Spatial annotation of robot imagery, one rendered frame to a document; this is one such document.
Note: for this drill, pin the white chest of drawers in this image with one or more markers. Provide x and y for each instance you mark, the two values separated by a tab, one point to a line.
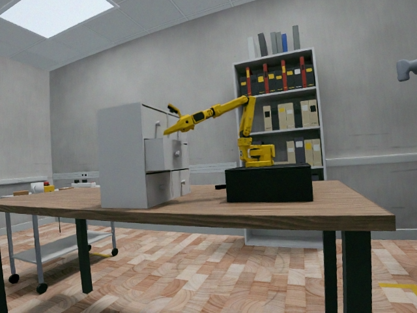
121	156

